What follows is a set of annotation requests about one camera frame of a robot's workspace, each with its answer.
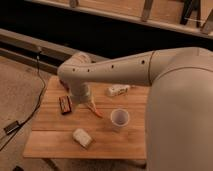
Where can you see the dark chocolate bar packet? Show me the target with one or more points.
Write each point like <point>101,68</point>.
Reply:
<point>65,105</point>

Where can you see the black power adapter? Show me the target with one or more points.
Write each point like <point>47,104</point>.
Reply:
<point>11,127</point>

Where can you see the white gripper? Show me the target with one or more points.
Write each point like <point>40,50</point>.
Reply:
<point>80,93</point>

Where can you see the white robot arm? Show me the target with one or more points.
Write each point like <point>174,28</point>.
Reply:
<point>179,110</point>

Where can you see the white sponge block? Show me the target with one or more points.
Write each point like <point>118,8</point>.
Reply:
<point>82,137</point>

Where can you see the white crumpled packet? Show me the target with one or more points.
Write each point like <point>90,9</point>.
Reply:
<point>117,89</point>

